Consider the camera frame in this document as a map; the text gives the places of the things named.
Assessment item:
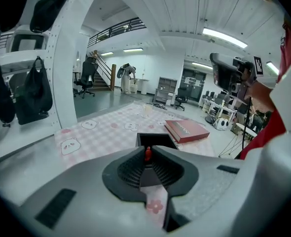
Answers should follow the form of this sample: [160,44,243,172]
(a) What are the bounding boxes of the dark double door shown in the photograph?
[181,68,208,101]

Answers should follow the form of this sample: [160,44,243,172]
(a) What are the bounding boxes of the group of black hanging bags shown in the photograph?
[0,0,70,128]

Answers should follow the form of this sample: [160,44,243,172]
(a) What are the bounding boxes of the pink checkered tablecloth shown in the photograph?
[53,102,217,229]

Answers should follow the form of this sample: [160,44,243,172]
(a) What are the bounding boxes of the black balcony railing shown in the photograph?
[87,17,147,48]

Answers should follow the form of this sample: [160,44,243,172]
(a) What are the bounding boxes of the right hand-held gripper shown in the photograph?
[209,52,265,101]

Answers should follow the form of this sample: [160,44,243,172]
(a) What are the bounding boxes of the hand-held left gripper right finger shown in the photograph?
[151,145,255,237]

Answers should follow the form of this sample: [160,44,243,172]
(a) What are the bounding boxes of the clear glass cup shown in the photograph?
[141,103,152,119]

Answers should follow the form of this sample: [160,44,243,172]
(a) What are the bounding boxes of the staircase with handrail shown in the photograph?
[85,49,115,92]

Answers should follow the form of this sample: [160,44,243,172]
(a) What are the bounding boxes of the black office chair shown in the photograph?
[73,56,100,99]
[173,87,189,112]

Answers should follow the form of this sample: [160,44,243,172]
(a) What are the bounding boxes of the white desks with monitors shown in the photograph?
[201,89,238,121]

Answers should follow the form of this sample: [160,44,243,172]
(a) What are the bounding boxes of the person's right hand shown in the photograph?
[241,68,251,82]

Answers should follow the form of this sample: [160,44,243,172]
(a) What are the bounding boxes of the person's red shirt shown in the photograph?
[239,21,291,160]

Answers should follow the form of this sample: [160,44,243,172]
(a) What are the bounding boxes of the black tripod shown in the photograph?
[218,96,254,158]

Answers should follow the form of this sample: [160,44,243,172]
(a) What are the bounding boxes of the wooden post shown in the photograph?
[110,63,117,92]

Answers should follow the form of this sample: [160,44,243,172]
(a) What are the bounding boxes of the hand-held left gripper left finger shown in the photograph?
[16,145,161,237]

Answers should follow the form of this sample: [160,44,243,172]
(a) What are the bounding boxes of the person's right forearm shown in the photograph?
[245,79,276,112]

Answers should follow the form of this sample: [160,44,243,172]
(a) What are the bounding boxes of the white panda-faced box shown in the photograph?
[213,117,230,131]

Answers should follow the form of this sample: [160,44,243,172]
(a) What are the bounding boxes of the red flat box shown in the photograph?
[163,119,211,144]

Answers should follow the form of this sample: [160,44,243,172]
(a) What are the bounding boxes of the grey open shelf cabinet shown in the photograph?
[152,76,179,106]

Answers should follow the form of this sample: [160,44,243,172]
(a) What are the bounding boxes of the white metal shelf rack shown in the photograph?
[0,0,98,133]

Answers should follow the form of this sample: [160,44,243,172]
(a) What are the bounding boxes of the round white table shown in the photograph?
[235,122,257,137]

